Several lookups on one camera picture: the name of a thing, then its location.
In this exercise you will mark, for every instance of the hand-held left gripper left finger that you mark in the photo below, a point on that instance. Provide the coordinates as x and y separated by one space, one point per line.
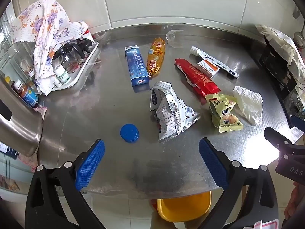
91 161

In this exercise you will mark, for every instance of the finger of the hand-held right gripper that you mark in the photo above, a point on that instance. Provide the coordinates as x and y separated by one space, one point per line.
274 137

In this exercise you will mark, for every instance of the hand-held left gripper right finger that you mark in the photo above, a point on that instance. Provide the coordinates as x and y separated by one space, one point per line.
212 161

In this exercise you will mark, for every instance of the blue bottle cap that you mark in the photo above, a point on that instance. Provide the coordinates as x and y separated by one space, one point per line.
128 132

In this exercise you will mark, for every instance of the yellow green snack packet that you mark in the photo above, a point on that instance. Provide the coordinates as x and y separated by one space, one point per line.
224 114

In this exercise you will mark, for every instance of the yellow bin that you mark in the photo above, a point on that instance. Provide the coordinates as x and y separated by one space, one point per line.
183 207

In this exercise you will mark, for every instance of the silver packet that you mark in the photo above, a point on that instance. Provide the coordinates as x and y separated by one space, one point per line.
171 109

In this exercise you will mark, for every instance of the blue toothpaste box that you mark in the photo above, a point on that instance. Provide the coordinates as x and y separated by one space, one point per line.
137 64

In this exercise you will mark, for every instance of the person's right hand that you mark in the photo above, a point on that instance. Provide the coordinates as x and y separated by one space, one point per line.
296 198

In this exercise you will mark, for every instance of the crumpled white plastic bag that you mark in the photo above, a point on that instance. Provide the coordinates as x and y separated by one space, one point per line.
249 102

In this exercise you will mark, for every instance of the black metal rack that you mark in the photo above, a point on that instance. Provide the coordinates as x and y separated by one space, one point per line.
274 62

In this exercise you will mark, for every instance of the stainless steel kettle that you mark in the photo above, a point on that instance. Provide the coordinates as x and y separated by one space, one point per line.
19 126

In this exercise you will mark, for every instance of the red snack wrapper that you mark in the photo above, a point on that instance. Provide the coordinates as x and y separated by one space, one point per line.
197 78

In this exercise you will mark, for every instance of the white ointment tube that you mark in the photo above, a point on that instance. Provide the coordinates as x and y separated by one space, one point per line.
195 50
221 66

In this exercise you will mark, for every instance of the white medicine bottle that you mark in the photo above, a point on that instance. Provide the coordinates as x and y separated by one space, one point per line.
63 76

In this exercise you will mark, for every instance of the brown bottle with blue label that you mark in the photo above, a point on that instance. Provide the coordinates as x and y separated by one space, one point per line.
29 96

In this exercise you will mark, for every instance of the white tray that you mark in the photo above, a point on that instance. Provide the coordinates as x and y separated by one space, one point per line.
82 69

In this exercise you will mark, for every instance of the small white orange box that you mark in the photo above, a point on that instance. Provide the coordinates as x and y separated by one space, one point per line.
208 68

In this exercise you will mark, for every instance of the white cloth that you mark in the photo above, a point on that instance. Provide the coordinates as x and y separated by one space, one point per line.
281 40

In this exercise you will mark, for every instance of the orange sausage packet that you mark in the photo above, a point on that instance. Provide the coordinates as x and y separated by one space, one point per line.
156 57

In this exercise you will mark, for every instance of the clear plastic cup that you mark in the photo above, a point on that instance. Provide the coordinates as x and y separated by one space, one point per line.
175 41

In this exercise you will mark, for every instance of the floral cloth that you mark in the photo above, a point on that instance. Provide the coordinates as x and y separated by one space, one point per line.
47 23

